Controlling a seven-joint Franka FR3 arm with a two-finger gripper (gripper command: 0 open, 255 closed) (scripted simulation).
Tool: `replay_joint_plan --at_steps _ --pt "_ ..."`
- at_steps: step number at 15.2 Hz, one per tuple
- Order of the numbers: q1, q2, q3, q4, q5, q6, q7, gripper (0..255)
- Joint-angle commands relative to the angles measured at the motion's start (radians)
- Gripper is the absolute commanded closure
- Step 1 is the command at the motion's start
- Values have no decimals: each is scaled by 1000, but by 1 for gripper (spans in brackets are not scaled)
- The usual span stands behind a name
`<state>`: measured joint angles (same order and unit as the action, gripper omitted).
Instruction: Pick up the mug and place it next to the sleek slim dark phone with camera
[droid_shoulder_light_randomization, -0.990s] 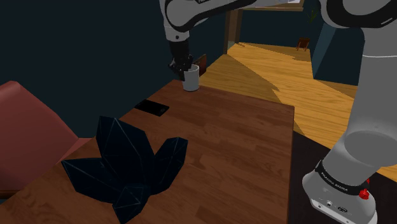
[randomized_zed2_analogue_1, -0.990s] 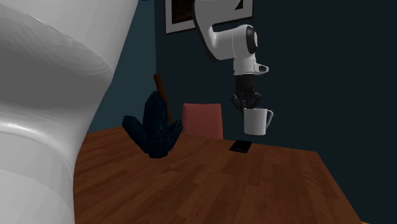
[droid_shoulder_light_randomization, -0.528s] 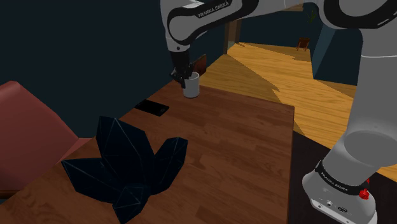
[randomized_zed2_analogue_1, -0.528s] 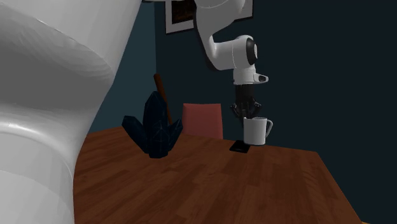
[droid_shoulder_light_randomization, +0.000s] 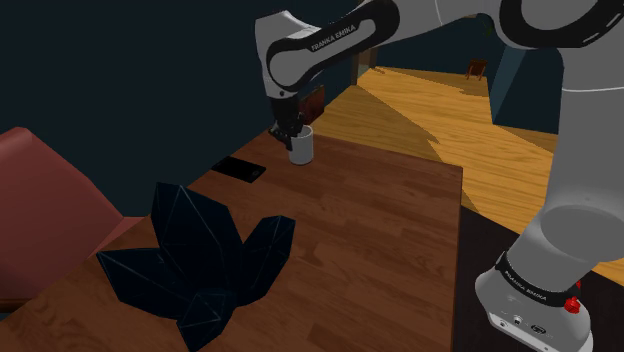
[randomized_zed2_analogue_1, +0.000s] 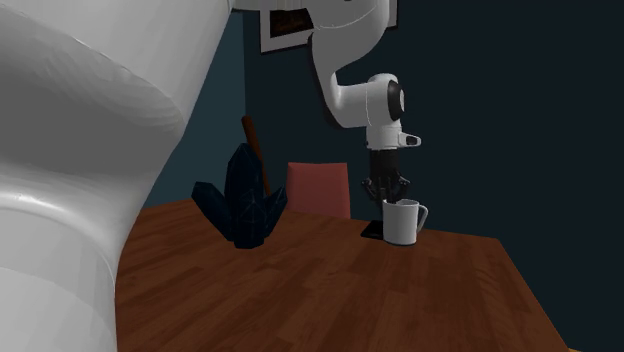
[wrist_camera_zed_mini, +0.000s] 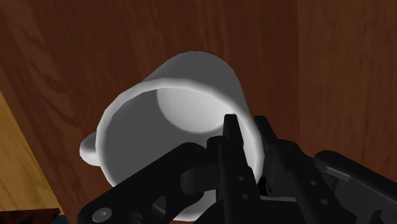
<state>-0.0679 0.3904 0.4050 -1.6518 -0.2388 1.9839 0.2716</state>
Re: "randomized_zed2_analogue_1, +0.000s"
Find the brown wooden stick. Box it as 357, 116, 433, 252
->
240, 115, 273, 198

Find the flat black phone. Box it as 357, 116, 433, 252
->
360, 219, 386, 241

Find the dark blue crystal cluster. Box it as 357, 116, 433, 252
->
190, 142, 289, 250

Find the white mug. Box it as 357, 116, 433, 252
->
381, 198, 430, 246

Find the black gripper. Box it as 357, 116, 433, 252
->
361, 148, 411, 203

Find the white framed wall picture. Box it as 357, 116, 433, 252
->
259, 8, 399, 54

